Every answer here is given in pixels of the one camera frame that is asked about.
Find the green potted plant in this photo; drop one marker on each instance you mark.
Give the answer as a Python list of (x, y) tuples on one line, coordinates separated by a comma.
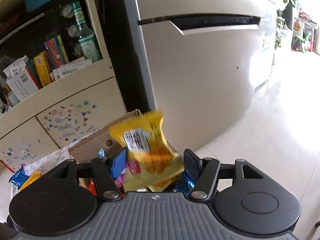
[(287, 7)]

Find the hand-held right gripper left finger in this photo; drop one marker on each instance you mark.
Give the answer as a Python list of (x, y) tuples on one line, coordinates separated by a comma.
[(120, 163)]

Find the yellow snack packet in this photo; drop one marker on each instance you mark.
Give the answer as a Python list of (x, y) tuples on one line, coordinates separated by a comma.
[(150, 165)]

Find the red snack packet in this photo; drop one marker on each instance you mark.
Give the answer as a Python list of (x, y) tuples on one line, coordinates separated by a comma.
[(92, 187)]

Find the small blue snack bag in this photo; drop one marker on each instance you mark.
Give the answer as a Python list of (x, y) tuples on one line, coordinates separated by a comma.
[(18, 177)]

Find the green glass bottle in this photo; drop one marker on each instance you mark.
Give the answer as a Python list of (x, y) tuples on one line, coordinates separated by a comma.
[(86, 42)]

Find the floral tablecloth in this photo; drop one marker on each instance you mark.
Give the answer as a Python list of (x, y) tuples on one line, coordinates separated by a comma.
[(57, 157)]

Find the large white barcode box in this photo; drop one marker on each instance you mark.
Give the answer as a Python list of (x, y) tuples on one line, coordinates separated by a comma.
[(22, 82)]

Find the black appliance with knobs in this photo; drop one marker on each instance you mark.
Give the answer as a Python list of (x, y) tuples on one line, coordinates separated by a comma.
[(65, 17)]

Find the yellow box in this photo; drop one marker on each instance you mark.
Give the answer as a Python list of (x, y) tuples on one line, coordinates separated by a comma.
[(43, 68)]

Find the colourful pen pack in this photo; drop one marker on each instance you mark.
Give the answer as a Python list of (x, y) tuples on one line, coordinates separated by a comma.
[(56, 51)]

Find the orange yellow snack bag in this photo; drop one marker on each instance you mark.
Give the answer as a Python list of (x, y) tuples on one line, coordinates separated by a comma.
[(30, 178)]

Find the colourful clutter pile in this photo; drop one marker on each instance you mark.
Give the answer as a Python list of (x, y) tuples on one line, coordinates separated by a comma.
[(305, 37)]

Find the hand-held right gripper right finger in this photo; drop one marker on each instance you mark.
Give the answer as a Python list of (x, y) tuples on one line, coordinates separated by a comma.
[(191, 161)]

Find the cardboard box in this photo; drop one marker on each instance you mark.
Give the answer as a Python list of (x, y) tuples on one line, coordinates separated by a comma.
[(97, 140)]

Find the wooden cabinet with stickers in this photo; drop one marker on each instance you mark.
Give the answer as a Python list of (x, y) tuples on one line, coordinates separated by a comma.
[(75, 97)]

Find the white medicine box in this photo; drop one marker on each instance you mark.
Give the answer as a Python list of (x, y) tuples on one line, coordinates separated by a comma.
[(72, 68)]

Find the silver fridge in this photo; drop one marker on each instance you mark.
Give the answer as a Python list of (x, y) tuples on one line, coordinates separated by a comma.
[(200, 67)]

